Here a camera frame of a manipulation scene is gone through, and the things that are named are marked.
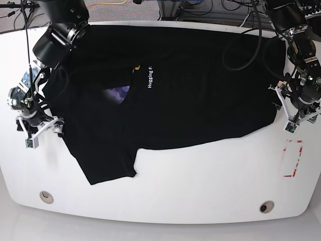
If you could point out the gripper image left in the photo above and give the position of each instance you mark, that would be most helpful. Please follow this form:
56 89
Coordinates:
56 125

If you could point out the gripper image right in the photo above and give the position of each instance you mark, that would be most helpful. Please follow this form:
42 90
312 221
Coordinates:
293 105

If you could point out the black printed T-shirt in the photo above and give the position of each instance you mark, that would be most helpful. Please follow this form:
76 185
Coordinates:
126 88

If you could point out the robot arm image left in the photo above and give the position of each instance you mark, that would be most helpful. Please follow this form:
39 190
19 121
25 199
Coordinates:
68 20

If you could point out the robot arm image right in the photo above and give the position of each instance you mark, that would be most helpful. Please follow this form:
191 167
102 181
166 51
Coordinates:
303 90

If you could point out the red tape marking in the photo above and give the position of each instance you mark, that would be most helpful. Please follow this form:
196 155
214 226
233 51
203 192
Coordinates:
291 157

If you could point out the black tripod stand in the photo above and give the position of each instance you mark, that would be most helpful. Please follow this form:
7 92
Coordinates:
13 19

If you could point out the wrist camera board image left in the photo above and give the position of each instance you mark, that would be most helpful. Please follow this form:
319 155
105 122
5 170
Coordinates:
32 143

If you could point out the wrist camera board image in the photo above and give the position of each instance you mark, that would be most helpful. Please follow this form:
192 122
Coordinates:
32 143
291 127

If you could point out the wrist camera board image right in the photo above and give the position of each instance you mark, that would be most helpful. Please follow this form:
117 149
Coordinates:
291 127

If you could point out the left table cable grommet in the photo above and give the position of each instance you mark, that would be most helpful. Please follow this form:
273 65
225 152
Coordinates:
46 197

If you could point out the table cable grommet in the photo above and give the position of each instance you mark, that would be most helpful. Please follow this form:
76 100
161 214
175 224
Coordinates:
46 197
266 207

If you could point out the right table cable grommet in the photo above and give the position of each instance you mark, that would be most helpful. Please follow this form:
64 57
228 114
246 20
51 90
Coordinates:
266 207

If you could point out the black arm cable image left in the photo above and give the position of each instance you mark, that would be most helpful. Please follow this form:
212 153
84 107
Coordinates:
28 62

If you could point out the aluminium frame rack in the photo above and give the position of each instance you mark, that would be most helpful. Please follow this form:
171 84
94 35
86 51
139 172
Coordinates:
237 13

